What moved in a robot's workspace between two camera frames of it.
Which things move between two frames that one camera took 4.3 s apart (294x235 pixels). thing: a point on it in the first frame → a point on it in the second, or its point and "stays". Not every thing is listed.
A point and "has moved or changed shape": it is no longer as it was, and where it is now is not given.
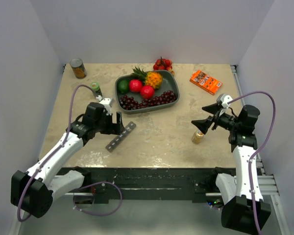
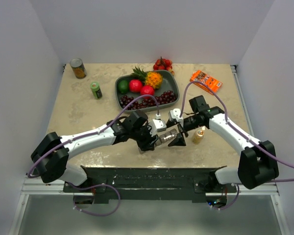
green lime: (123, 86) stays
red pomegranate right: (147, 91) stays
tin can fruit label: (79, 68) stays
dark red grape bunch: (128, 103) stays
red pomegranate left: (135, 85) stays
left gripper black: (115, 129) → (149, 144)
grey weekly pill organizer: (110, 147) has moved or changed shape
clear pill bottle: (197, 137) stays
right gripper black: (203, 124) → (178, 141)
